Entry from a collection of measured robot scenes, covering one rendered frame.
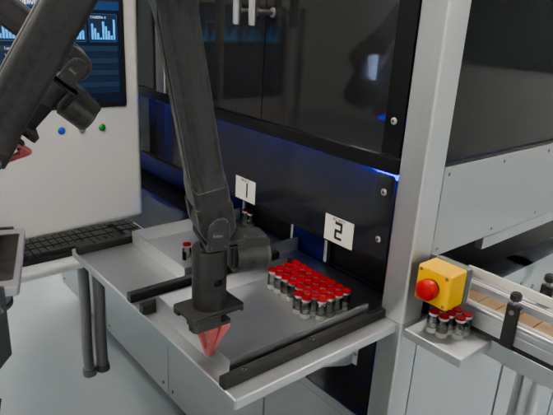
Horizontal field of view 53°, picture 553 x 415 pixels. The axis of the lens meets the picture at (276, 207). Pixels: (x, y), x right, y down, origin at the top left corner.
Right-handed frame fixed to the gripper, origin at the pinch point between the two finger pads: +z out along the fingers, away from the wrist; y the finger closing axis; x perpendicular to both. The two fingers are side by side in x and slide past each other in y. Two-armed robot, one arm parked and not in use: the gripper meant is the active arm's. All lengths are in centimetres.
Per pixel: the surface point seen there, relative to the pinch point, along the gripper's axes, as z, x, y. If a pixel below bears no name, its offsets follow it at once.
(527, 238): 4, 0, 114
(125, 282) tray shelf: 2.4, 35.3, 1.1
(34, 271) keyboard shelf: 10, 67, -9
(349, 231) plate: -12.6, 4.3, 37.9
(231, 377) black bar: 0.6, -7.7, -0.4
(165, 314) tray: 1.0, 16.4, 0.7
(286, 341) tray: -0.1, -5.6, 13.0
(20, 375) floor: 90, 141, 1
